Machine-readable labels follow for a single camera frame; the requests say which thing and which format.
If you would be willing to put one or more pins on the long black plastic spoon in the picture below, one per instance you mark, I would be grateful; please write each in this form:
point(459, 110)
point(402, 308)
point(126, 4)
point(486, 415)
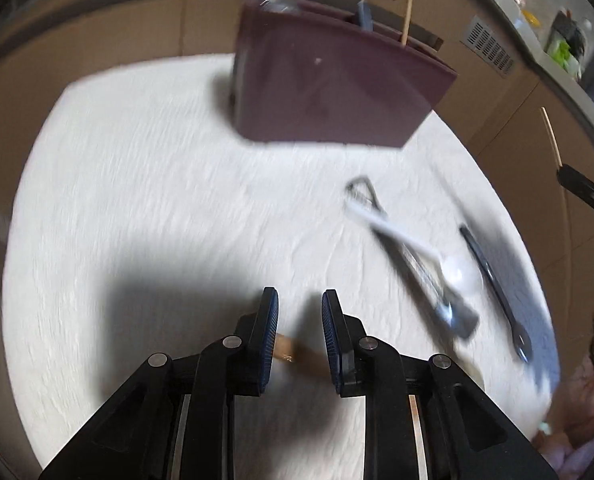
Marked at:
point(520, 339)

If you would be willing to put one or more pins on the green vegetable bag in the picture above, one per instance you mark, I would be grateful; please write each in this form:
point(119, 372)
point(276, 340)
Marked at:
point(559, 51)

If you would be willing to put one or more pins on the maroon plastic utensil holder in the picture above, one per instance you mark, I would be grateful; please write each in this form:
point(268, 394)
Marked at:
point(309, 74)

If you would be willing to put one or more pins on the black utensil rack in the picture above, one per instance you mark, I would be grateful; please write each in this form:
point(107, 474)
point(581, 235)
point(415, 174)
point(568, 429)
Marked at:
point(573, 33)

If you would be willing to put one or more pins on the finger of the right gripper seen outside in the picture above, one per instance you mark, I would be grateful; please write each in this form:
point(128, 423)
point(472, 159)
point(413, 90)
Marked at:
point(576, 183)

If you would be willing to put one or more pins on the black shovel-shaped spoon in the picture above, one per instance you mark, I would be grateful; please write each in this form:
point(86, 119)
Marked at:
point(452, 310)

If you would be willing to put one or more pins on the white lace tablecloth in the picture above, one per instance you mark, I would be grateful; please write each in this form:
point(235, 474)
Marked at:
point(143, 222)

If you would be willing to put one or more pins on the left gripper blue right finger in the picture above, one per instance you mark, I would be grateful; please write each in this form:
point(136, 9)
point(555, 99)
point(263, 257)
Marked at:
point(335, 332)

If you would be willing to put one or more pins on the wooden spoon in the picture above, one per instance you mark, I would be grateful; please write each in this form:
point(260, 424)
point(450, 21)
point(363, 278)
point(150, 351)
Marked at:
point(301, 357)

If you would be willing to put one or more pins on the small grey vent grille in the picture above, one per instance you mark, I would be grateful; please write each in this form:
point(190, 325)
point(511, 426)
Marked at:
point(480, 39)

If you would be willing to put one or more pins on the silver metal spoon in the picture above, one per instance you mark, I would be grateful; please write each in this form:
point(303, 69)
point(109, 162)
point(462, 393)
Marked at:
point(280, 6)

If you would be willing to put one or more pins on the yellow lid jar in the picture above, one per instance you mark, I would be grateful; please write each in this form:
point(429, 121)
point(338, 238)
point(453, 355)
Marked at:
point(531, 19)

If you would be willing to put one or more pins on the wooden chopstick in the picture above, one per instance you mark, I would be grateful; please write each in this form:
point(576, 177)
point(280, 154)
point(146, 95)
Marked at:
point(406, 22)
point(552, 138)

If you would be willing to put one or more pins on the light blue plastic spoon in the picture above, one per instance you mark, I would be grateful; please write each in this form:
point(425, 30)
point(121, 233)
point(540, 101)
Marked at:
point(363, 16)

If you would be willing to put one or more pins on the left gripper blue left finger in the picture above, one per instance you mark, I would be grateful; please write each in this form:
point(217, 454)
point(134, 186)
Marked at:
point(265, 333)

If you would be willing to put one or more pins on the white plastic spoon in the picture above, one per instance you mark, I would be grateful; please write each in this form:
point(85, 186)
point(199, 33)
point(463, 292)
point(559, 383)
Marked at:
point(453, 271)

